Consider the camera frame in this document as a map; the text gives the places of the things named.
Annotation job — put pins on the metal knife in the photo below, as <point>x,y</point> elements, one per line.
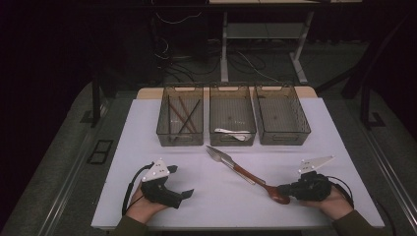
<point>226,159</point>

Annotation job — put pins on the metal fork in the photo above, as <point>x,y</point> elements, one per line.
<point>214,156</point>

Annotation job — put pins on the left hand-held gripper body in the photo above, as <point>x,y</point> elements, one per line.
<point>159,191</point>

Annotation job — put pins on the brown wooden chopstick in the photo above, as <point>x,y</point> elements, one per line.
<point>177,113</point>
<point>183,106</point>

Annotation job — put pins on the dark floor socket plate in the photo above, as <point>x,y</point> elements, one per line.
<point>100,151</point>

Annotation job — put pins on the white desk frame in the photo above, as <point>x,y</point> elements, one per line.
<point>224,49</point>

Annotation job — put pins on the brown wooden spoon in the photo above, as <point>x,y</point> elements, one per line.
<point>254,178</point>

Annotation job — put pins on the white ceramic spoon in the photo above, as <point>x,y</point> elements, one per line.
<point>229,131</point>

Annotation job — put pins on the black metal stand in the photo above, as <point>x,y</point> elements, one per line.
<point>365,105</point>
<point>96,101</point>

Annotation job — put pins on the person's right hand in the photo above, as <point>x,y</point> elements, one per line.
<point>334,205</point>

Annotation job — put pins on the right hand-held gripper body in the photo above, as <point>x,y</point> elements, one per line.
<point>311,188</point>

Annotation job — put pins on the grey metal floor rail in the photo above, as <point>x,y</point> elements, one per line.
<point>65,187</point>
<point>393,177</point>

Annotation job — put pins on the person's left hand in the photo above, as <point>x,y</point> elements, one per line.
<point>142,208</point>

